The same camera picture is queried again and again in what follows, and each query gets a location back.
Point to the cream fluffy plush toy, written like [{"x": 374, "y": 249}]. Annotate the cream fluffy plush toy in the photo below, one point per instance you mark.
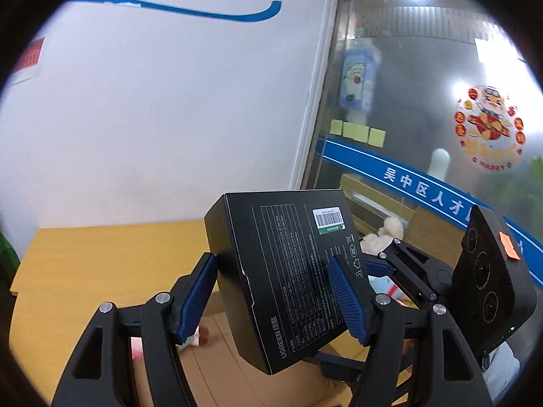
[{"x": 379, "y": 235}]

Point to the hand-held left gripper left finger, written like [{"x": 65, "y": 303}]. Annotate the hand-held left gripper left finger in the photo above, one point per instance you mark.
[{"x": 196, "y": 301}]

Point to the wooden desktop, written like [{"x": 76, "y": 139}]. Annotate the wooden desktop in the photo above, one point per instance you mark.
[{"x": 106, "y": 254}]

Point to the grey metal door frame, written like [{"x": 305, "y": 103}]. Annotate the grey metal door frame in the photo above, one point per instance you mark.
[{"x": 322, "y": 84}]

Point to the tan wooden furniture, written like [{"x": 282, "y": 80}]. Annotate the tan wooden furniture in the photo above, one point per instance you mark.
[{"x": 432, "y": 231}]

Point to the black product box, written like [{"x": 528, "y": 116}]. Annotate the black product box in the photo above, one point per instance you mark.
[{"x": 275, "y": 271}]

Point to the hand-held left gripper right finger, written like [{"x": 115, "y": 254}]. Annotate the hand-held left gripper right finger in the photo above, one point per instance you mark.
[{"x": 347, "y": 301}]

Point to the pink pig plush toy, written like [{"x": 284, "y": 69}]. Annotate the pink pig plush toy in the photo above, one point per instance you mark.
[{"x": 193, "y": 340}]

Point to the blue window band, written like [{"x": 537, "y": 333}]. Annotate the blue window band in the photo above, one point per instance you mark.
[{"x": 403, "y": 176}]

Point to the blue cartoon poster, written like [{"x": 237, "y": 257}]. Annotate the blue cartoon poster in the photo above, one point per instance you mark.
[{"x": 358, "y": 78}]

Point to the large cardboard box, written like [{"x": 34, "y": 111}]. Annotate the large cardboard box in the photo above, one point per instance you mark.
[{"x": 220, "y": 373}]

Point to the round cartoon window sticker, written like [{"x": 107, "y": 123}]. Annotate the round cartoon window sticker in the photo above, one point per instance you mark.
[{"x": 490, "y": 125}]

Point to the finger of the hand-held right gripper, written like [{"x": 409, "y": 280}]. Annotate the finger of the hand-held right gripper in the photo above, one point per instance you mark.
[
  {"x": 377, "y": 268},
  {"x": 339, "y": 366}
]

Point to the red wall sign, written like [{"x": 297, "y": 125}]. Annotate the red wall sign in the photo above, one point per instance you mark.
[{"x": 29, "y": 57}]

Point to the person's right forearm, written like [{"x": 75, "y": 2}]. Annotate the person's right forearm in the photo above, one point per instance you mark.
[{"x": 502, "y": 366}]

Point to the yellow sticky note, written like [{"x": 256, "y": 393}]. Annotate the yellow sticky note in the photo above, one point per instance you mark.
[
  {"x": 349, "y": 130},
  {"x": 362, "y": 133},
  {"x": 337, "y": 127},
  {"x": 377, "y": 137}
]

